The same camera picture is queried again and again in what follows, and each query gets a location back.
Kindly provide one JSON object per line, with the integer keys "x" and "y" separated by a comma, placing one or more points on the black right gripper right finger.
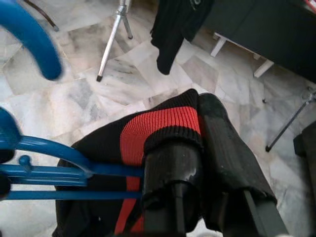
{"x": 229, "y": 168}

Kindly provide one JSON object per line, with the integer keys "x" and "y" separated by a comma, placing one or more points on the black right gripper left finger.
{"x": 172, "y": 168}

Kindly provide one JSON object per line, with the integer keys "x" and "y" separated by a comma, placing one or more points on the black shirt red stripe collar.
{"x": 158, "y": 123}

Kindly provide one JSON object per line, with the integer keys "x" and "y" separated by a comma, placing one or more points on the blue plastic clothes hanger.
{"x": 37, "y": 37}

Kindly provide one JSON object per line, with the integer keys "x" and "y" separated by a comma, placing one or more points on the dark grey fabric sofa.
{"x": 307, "y": 158}

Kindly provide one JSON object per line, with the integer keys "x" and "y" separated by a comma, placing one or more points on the black fonemax print t-shirt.
{"x": 172, "y": 29}

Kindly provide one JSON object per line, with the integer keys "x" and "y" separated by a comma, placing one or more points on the silver metal clothes rack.
{"x": 109, "y": 44}

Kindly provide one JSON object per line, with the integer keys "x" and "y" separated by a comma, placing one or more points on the black low TV cabinet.
{"x": 271, "y": 29}

